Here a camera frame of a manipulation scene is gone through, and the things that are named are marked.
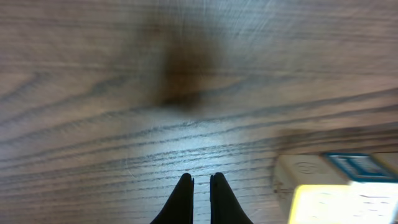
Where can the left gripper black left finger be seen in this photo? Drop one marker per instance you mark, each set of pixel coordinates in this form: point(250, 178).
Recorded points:
point(178, 209)

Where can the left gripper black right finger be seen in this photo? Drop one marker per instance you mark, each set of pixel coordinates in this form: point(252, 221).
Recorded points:
point(225, 208)

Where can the yellow S wooden block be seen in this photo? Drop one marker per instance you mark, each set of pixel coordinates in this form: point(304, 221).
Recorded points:
point(311, 190)

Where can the red E wooden block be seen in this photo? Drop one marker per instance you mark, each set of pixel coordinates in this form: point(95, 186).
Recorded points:
point(360, 167)

